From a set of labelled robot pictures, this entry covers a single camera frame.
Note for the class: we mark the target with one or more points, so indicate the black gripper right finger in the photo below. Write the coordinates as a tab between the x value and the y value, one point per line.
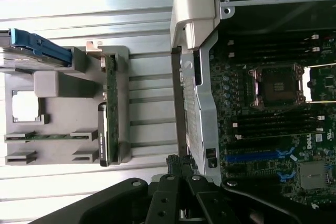
207	200

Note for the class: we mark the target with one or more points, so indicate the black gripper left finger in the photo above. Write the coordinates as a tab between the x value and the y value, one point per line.
168	200

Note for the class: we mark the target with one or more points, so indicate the black expansion slot blue latch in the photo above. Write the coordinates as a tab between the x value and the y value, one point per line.
249	172

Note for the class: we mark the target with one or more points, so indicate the green motherboard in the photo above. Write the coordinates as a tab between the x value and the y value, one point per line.
262	171

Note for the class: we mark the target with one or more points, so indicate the open black PC case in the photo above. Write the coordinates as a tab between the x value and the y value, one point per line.
204	98

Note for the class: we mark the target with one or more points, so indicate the grey chipset heatsink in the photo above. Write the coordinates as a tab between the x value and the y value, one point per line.
312	175

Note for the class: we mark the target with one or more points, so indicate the green RAM stick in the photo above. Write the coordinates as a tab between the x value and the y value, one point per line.
52	137

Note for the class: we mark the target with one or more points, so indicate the CPU socket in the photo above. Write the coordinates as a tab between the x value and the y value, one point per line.
278	87

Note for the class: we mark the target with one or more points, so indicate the grey parts rack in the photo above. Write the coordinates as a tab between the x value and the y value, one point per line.
73	103

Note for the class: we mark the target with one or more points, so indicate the metal socket cover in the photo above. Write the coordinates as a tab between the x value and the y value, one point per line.
305	82

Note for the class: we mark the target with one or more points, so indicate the silver CPU chip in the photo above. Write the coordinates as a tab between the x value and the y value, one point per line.
25	107

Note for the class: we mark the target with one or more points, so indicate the hard disk in blue caddy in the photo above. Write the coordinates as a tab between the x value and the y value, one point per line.
39	45

